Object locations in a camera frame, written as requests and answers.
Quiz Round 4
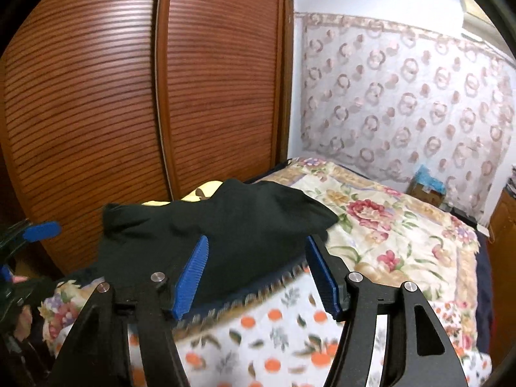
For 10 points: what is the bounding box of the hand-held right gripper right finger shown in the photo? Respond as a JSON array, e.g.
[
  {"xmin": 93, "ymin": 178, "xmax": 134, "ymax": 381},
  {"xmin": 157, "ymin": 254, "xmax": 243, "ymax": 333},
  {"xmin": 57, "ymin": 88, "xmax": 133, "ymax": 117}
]
[{"xmin": 305, "ymin": 234, "xmax": 468, "ymax": 387}]

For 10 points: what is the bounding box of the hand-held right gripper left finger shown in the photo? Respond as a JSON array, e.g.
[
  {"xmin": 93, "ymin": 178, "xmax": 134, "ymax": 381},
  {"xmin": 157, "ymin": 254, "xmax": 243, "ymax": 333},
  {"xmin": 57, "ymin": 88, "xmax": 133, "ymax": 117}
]
[{"xmin": 46, "ymin": 234, "xmax": 210, "ymax": 387}]

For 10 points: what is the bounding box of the black printed t-shirt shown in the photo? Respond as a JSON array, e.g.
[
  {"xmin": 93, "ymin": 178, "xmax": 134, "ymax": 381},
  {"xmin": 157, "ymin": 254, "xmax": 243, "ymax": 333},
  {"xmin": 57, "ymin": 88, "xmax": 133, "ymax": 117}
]
[{"xmin": 64, "ymin": 178, "xmax": 339, "ymax": 319}]

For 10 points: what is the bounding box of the orange fruit print sheet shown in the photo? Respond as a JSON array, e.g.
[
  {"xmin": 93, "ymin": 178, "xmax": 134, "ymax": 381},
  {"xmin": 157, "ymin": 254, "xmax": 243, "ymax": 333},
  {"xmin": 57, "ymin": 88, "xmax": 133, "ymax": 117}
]
[{"xmin": 128, "ymin": 266, "xmax": 493, "ymax": 387}]

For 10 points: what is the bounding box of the floral quilt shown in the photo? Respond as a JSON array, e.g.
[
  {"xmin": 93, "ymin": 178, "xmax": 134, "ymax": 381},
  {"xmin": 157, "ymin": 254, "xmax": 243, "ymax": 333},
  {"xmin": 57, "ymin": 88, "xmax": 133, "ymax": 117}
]
[{"xmin": 38, "ymin": 157, "xmax": 490, "ymax": 372}]

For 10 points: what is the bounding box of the yellow plush toy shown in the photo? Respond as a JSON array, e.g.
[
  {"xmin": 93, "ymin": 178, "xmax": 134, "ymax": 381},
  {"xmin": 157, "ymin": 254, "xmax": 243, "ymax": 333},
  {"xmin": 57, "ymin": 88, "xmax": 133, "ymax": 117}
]
[{"xmin": 141, "ymin": 181, "xmax": 224, "ymax": 207}]

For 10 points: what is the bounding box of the cardboard box with blue bags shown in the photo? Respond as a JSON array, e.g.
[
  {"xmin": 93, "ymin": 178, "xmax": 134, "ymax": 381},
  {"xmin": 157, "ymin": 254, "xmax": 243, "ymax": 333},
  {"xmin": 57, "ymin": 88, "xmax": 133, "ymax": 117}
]
[{"xmin": 407, "ymin": 164, "xmax": 449, "ymax": 210}]

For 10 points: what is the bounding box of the navy bed sheet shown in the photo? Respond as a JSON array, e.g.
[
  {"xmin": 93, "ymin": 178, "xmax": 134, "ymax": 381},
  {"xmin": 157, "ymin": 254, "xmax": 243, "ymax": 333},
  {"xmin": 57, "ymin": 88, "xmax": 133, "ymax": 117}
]
[{"xmin": 476, "ymin": 226, "xmax": 495, "ymax": 355}]

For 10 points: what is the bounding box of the brown louvered wardrobe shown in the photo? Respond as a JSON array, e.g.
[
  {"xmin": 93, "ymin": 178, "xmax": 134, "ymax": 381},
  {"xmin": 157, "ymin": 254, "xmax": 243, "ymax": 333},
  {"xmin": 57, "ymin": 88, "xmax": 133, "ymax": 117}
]
[{"xmin": 0, "ymin": 0, "xmax": 295, "ymax": 279}]

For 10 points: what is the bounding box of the long wooden cabinet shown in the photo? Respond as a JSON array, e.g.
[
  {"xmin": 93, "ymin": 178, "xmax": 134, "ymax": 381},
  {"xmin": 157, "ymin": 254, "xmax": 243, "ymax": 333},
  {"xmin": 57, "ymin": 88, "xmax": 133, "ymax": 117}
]
[{"xmin": 487, "ymin": 187, "xmax": 516, "ymax": 259}]

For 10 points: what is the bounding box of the sheer circle-patterned curtain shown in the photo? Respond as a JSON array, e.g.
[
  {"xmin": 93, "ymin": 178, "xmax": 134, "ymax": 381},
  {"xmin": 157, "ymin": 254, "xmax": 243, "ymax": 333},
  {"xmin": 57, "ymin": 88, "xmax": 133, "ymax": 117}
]
[{"xmin": 300, "ymin": 11, "xmax": 516, "ymax": 218}]

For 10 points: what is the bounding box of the wall air conditioner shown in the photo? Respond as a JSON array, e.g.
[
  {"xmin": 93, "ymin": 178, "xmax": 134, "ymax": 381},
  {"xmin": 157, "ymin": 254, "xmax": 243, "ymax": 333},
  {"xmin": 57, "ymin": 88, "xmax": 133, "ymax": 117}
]
[{"xmin": 460, "ymin": 0, "xmax": 499, "ymax": 41}]

